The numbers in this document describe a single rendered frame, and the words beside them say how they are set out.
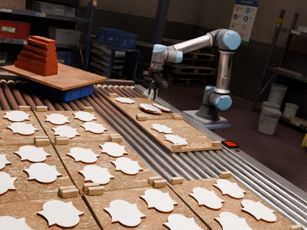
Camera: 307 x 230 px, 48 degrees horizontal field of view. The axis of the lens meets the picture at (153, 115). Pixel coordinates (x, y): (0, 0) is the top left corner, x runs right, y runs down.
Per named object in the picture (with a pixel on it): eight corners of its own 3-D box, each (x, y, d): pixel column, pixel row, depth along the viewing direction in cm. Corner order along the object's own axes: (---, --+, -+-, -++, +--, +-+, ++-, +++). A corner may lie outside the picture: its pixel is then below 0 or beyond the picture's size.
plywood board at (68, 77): (52, 63, 265) (52, 60, 264) (107, 80, 248) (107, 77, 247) (-1, 69, 220) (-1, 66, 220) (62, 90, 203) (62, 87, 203)
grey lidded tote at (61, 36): (70, 40, 631) (71, 27, 624) (81, 44, 608) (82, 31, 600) (45, 39, 596) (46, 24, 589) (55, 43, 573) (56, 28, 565)
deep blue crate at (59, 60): (64, 66, 646) (67, 46, 635) (72, 72, 615) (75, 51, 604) (37, 64, 618) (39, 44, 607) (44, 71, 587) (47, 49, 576)
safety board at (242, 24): (225, 39, 768) (236, -3, 740) (247, 45, 724) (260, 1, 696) (224, 39, 767) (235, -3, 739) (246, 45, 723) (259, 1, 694)
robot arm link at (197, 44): (222, 25, 241) (157, 44, 233) (230, 26, 231) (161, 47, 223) (224, 41, 246) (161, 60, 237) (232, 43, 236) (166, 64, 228)
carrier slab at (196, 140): (181, 121, 225) (181, 118, 225) (221, 148, 193) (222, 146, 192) (134, 122, 207) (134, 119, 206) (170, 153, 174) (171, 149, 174)
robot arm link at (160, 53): (169, 47, 212) (156, 45, 210) (165, 64, 216) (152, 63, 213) (165, 44, 219) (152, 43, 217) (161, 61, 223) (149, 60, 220)
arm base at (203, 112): (206, 112, 267) (209, 100, 264) (221, 118, 256) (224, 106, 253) (193, 113, 258) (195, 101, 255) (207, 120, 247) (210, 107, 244)
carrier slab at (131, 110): (148, 99, 259) (148, 97, 258) (180, 120, 227) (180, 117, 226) (106, 99, 239) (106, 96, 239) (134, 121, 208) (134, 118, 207)
